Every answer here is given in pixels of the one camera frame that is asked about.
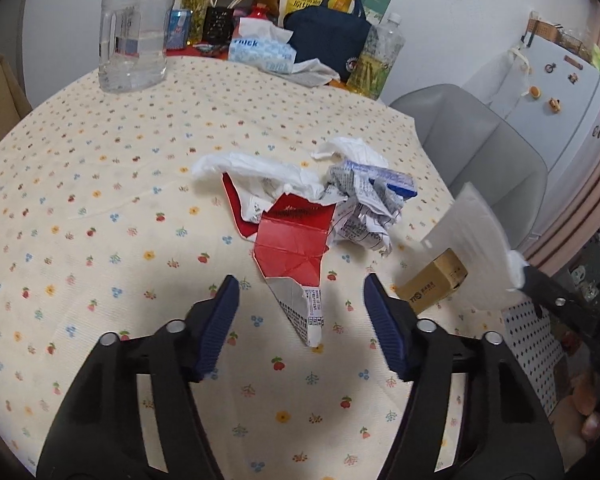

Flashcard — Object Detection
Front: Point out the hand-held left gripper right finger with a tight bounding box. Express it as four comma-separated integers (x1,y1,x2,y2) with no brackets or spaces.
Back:
363,272,566,480

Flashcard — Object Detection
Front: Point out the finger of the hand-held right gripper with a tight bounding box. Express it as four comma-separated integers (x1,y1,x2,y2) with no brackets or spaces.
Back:
522,264,600,376

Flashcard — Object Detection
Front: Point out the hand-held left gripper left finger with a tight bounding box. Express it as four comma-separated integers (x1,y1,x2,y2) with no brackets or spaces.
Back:
36,275,241,480

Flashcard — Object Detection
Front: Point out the white perforated bin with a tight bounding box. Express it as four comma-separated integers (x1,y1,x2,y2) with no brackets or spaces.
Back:
502,305,568,413

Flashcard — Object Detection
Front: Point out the small brown cardboard box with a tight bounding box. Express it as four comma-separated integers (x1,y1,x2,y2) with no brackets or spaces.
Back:
395,247,468,316

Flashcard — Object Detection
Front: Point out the torn red and white carton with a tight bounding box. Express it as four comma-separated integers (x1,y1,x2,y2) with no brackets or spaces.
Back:
222,172,348,348

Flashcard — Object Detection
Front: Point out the white tissue sheet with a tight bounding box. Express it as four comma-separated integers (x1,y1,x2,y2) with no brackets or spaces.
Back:
420,182,528,306

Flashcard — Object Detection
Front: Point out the crumpled printed paper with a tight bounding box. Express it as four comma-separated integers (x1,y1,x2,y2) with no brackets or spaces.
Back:
325,160,406,258

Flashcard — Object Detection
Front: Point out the floral tablecloth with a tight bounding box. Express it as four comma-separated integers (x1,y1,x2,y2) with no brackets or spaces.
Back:
0,52,521,480

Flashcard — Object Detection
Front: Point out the crumpled white plastic wrap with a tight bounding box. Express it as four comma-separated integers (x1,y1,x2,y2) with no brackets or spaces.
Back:
312,136,391,168

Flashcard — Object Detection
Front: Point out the grey chair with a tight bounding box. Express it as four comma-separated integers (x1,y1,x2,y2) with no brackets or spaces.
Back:
390,84,548,251

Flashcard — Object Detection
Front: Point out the white fridge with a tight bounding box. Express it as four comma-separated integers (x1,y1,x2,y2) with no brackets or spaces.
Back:
460,35,600,221

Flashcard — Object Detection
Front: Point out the large yellow tea bottle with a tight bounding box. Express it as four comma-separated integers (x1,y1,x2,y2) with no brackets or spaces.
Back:
347,12,406,100

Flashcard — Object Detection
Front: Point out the white crumpled cloth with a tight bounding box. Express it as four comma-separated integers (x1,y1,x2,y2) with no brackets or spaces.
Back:
290,57,341,80

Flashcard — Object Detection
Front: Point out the wicker basket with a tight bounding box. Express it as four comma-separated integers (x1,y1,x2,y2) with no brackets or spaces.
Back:
525,19,596,61

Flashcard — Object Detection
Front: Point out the blue and white tissue pack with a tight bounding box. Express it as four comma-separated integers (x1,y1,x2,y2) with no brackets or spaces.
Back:
228,17,298,76

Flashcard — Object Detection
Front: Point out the navy tote bag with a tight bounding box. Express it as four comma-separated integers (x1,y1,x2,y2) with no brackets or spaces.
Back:
282,0,373,86

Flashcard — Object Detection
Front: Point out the black mesh holder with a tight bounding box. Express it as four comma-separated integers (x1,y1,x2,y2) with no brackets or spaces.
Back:
202,5,236,45

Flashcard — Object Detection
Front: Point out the clear plastic water jug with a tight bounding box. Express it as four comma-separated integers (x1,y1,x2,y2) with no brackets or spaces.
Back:
97,0,178,93

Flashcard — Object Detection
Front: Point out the green carton box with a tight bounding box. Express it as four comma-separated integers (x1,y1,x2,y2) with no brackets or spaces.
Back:
361,0,395,26

